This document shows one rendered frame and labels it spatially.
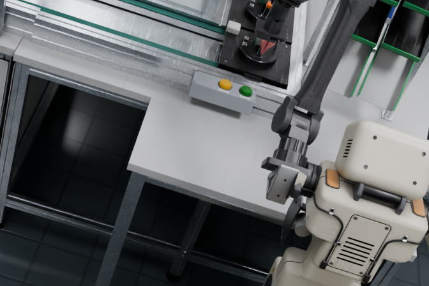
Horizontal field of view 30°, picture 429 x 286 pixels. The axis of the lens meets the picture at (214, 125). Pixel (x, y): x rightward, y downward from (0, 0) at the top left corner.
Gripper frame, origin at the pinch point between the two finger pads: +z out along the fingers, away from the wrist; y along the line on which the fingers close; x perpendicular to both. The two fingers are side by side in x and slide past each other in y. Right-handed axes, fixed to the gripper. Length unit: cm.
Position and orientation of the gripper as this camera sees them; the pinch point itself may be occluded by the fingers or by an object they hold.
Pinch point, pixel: (262, 51)
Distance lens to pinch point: 259.4
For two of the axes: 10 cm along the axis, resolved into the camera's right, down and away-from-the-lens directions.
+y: -9.5, -3.0, -1.0
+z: -2.9, 7.1, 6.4
